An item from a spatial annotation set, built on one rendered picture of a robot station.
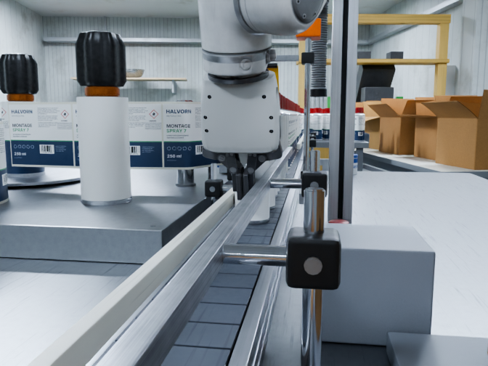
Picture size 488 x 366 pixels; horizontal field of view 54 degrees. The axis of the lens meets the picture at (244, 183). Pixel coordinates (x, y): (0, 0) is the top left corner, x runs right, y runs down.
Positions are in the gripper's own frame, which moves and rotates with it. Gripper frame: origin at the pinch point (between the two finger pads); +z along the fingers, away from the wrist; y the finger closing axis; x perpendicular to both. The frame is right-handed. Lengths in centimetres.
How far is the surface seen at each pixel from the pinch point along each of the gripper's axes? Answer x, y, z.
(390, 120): -260, -60, 87
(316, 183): 8.5, -9.8, -4.7
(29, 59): -46, 57, -7
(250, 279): 21.9, -3.7, -1.2
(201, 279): 40.4, -4.3, -16.2
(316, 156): 6.4, -9.7, -7.1
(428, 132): -218, -76, 79
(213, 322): 31.2, -2.2, -4.5
